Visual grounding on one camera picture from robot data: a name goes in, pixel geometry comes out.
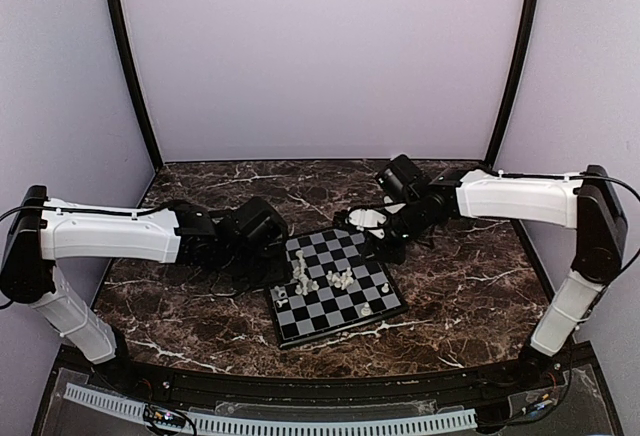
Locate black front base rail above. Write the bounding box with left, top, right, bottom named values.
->
left=54, top=343, right=596, bottom=407

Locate white slotted cable duct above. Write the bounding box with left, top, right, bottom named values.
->
left=63, top=383, right=478, bottom=435

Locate white chess queen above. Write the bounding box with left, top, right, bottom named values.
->
left=295, top=277, right=319, bottom=296

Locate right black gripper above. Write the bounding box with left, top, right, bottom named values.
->
left=360, top=197, right=432, bottom=265

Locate black frame post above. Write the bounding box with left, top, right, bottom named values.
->
left=484, top=0, right=538, bottom=167
left=106, top=0, right=164, bottom=172

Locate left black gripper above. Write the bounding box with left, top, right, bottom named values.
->
left=220, top=243, right=293, bottom=292

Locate black and white chessboard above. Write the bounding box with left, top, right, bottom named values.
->
left=266, top=228, right=408, bottom=350

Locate white chess king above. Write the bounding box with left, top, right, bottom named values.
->
left=294, top=249, right=307, bottom=279

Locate left black frame post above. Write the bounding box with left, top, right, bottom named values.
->
left=106, top=0, right=164, bottom=172

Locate right black frame post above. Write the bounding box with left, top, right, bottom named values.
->
left=484, top=0, right=538, bottom=167

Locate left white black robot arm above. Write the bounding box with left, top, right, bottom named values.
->
left=1, top=185, right=288, bottom=392

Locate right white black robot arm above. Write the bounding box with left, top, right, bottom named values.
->
left=354, top=155, right=628, bottom=390

